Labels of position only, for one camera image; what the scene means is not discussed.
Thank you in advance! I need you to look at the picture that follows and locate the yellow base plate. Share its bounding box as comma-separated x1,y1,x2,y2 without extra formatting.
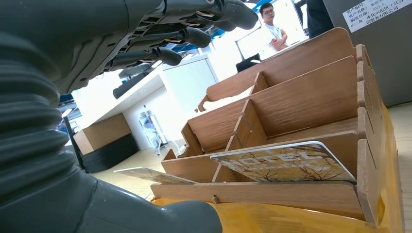
151,102,406,233

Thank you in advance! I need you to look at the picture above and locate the white tissue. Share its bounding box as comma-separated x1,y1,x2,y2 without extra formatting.
202,86,255,112

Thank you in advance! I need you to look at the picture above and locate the wooden desk organizer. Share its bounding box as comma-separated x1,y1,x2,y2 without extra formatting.
150,27,387,226

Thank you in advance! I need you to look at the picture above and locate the white cabinet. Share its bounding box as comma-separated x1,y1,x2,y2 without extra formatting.
70,54,220,152

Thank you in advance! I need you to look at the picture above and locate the person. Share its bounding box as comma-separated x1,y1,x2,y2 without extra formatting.
258,2,290,60
306,0,335,39

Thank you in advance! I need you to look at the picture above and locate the hotel key card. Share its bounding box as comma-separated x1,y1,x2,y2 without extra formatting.
210,141,357,184
113,166,198,185

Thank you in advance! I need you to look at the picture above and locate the brown box with black base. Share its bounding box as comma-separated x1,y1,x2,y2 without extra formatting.
73,112,139,174

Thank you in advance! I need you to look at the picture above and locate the grey laptop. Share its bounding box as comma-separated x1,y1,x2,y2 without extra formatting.
322,0,412,107

